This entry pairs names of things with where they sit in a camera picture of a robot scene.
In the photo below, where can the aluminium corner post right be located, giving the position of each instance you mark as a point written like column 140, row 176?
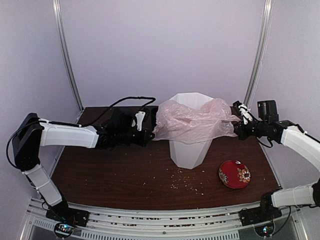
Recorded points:
column 261, row 48

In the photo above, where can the translucent pink plastic bag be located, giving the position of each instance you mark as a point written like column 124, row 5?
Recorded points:
column 181, row 123

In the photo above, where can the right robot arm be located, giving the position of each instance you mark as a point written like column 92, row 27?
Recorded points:
column 296, row 161

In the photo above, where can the aluminium corner post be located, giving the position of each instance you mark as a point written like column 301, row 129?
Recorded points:
column 65, row 53
column 261, row 48

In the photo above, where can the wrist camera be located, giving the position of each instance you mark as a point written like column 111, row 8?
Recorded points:
column 145, row 118
column 243, row 111

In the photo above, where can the aluminium front rail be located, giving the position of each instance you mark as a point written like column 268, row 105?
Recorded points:
column 220, row 223

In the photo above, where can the right base circuit board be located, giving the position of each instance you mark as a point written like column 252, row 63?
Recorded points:
column 265, row 230

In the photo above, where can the left base circuit board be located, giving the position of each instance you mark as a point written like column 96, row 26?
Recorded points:
column 63, row 230

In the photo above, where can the red floral plate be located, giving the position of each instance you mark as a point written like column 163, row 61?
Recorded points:
column 234, row 174

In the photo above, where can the aluminium corner post left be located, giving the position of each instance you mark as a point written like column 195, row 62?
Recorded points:
column 65, row 53

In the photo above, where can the base circuit board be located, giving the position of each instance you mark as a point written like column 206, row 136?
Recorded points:
column 63, row 230
column 265, row 230

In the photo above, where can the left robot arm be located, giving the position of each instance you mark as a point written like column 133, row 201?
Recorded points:
column 36, row 133

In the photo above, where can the white faceted trash bin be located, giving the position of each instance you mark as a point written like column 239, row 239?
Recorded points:
column 189, row 156

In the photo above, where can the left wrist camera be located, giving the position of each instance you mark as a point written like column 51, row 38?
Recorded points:
column 145, row 118

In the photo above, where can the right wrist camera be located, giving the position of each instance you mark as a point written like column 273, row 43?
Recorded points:
column 243, row 111

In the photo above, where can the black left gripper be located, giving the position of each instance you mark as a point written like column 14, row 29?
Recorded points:
column 143, row 139

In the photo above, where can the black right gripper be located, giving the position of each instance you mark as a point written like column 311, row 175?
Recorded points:
column 240, row 131

